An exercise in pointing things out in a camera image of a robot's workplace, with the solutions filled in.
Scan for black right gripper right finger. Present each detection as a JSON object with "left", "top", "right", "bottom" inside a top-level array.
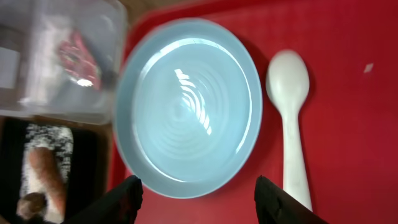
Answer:
[{"left": 254, "top": 175, "right": 327, "bottom": 224}]

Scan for red snack wrapper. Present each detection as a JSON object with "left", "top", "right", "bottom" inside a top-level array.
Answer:
[{"left": 57, "top": 30, "right": 102, "bottom": 90}]

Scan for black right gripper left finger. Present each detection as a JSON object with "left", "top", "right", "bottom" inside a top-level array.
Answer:
[{"left": 63, "top": 175, "right": 144, "bottom": 224}]

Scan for brown food scrap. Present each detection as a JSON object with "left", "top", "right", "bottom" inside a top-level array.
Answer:
[{"left": 16, "top": 192, "right": 47, "bottom": 221}]

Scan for white rice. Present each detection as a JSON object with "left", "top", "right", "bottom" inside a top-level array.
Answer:
[{"left": 18, "top": 123, "right": 75, "bottom": 223}]

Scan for clear plastic bin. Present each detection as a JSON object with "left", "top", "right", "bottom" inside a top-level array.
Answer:
[{"left": 1, "top": 0, "right": 127, "bottom": 125}]

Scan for black waste tray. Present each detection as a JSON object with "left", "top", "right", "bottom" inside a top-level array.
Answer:
[{"left": 1, "top": 118, "right": 106, "bottom": 223}]

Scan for light blue plate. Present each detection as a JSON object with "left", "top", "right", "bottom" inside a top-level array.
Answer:
[{"left": 113, "top": 18, "right": 263, "bottom": 198}]

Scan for white plastic spoon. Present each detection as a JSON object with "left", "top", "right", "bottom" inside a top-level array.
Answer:
[{"left": 266, "top": 50, "right": 313, "bottom": 211}]

